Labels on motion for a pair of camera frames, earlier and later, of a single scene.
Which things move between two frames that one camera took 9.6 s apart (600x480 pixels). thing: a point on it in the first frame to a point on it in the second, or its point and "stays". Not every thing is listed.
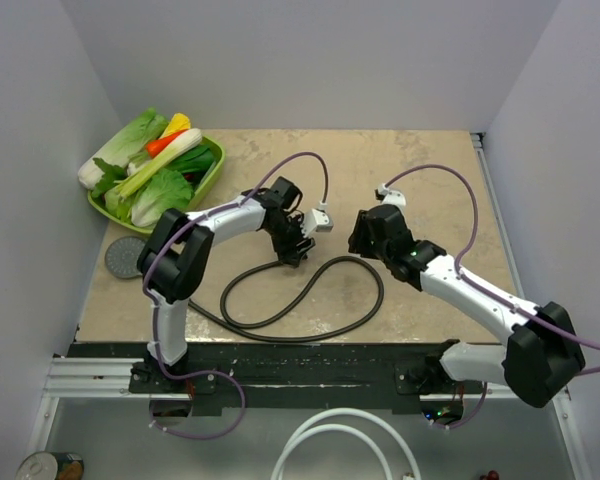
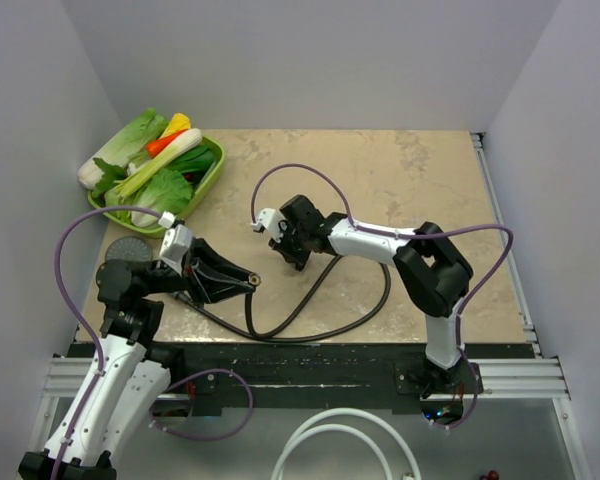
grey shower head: (121, 257) stays
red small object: (491, 475) stays
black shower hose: (247, 328) to (260, 336)
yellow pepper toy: (178, 122) stays
